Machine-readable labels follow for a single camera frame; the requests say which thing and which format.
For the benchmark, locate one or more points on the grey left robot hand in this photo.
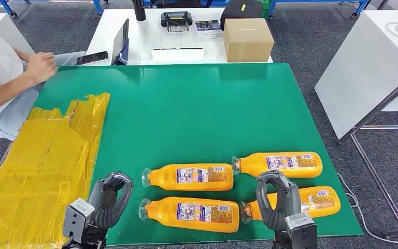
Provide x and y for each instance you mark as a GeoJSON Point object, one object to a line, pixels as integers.
{"type": "Point", "coordinates": [115, 182]}

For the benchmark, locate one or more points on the person's right hand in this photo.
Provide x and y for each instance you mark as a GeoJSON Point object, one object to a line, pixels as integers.
{"type": "Point", "coordinates": [41, 68]}

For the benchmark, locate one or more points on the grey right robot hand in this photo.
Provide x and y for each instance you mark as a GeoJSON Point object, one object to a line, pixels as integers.
{"type": "Point", "coordinates": [286, 197]}

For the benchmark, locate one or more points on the orange detergent bottle clear cap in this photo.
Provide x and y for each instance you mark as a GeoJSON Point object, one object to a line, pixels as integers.
{"type": "Point", "coordinates": [254, 165]}
{"type": "Point", "coordinates": [164, 178]}
{"type": "Point", "coordinates": [164, 213]}
{"type": "Point", "coordinates": [319, 204]}

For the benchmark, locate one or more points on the person's right forearm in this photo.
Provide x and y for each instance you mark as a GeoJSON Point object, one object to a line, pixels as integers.
{"type": "Point", "coordinates": [3, 94]}

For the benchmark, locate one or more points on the person's left forearm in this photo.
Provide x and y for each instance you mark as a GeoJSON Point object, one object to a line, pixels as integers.
{"type": "Point", "coordinates": [22, 55]}

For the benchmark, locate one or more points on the black smartphone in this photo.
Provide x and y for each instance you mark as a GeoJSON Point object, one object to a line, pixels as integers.
{"type": "Point", "coordinates": [92, 58]}

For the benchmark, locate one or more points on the yellow taped cardboard sheet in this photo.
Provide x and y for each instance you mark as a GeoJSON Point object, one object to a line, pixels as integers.
{"type": "Point", "coordinates": [37, 178]}

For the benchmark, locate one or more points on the black tablet on stand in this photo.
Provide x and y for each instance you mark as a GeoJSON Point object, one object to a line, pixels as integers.
{"type": "Point", "coordinates": [119, 43]}

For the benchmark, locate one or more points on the blue steel rack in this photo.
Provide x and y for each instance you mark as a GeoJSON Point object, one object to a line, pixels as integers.
{"type": "Point", "coordinates": [360, 7]}
{"type": "Point", "coordinates": [97, 5]}

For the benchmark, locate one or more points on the white desk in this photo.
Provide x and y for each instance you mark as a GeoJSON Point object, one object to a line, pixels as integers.
{"type": "Point", "coordinates": [144, 37]}

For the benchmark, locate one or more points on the black flask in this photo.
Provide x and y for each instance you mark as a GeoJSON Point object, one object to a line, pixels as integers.
{"type": "Point", "coordinates": [139, 10]}

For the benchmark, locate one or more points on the long white box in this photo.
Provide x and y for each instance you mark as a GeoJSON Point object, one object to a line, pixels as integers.
{"type": "Point", "coordinates": [177, 55]}

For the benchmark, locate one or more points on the black handheld controller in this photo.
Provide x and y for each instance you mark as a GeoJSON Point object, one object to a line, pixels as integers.
{"type": "Point", "coordinates": [176, 19]}

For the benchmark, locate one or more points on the large white table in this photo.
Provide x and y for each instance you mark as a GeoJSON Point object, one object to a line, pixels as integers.
{"type": "Point", "coordinates": [363, 68]}

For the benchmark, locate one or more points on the brown cardboard box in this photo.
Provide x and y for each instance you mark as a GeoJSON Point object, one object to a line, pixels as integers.
{"type": "Point", "coordinates": [248, 41]}

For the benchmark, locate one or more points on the printed brochure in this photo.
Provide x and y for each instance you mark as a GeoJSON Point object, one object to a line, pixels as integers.
{"type": "Point", "coordinates": [208, 27]}

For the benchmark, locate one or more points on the green plastic crate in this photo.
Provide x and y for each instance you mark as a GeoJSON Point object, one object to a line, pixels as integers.
{"type": "Point", "coordinates": [267, 10]}

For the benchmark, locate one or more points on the black bag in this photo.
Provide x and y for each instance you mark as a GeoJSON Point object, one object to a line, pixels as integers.
{"type": "Point", "coordinates": [240, 12]}

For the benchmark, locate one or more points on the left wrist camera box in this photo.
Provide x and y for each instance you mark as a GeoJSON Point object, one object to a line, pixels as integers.
{"type": "Point", "coordinates": [77, 218]}

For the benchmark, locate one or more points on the metal table frame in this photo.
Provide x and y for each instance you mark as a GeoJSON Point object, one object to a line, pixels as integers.
{"type": "Point", "coordinates": [374, 113]}

